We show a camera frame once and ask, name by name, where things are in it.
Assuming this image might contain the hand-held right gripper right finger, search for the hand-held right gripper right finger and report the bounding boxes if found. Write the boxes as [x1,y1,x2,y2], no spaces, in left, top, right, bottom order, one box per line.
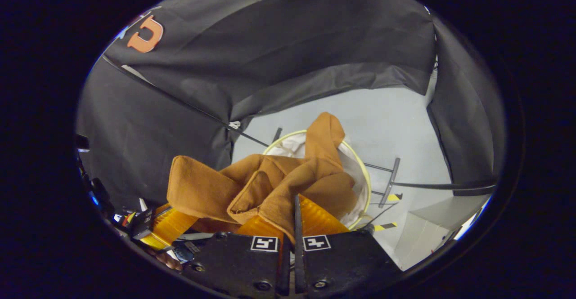
[294,194,404,299]

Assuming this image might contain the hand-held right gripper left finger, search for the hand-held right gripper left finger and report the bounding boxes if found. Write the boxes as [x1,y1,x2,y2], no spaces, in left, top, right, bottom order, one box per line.
[182,215,291,298]

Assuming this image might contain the brown jacket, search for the brown jacket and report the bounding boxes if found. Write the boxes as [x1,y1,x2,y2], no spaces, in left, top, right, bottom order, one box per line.
[166,112,360,245]

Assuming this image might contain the white round laundry hamper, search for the white round laundry hamper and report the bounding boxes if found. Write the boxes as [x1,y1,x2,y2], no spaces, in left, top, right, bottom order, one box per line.
[262,129,372,230]

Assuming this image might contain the black clothes rack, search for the black clothes rack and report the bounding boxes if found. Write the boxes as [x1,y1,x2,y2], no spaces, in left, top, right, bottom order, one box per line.
[103,55,498,210]

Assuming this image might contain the white panel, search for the white panel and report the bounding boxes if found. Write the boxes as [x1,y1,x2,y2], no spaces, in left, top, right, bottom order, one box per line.
[394,195,492,271]

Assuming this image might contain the black backdrop cloth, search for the black backdrop cloth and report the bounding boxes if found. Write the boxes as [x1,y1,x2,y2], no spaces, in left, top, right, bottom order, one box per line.
[76,0,507,212]

